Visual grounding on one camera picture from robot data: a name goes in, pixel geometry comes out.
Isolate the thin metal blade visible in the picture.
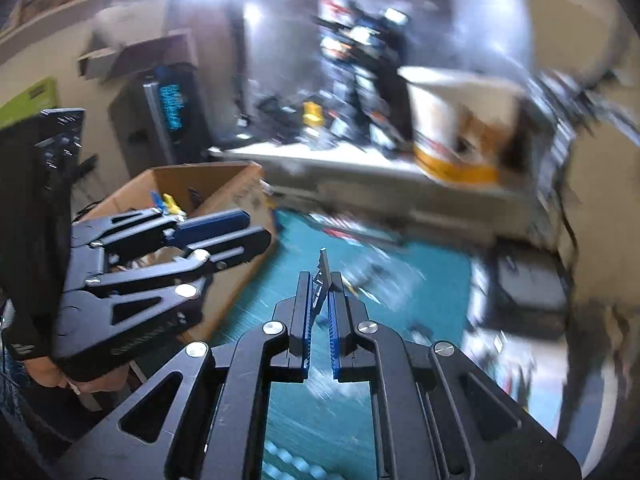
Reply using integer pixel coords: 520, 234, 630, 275
311, 248, 331, 318

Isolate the person's left hand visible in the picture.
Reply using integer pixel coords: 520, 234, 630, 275
23, 358, 129, 393

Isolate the yellow nozzle black bottle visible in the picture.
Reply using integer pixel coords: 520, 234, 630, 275
162, 193, 186, 218

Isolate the brown cardboard box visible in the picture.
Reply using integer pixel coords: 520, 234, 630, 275
74, 160, 279, 346

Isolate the green cutting mat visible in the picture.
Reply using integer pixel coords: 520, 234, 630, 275
209, 209, 566, 480

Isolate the black computer tower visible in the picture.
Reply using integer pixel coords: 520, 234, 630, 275
107, 63, 212, 177

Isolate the white shelf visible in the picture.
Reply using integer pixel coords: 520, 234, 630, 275
208, 143, 554, 246

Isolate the yellow capped glass bottle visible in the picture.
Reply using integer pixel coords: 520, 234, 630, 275
303, 101, 324, 142

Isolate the black storage box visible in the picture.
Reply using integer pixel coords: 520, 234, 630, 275
469, 238, 573, 340

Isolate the dark robot model figure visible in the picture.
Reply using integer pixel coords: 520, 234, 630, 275
314, 0, 412, 156

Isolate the corgi print paper bucket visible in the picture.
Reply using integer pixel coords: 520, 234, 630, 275
398, 66, 525, 186

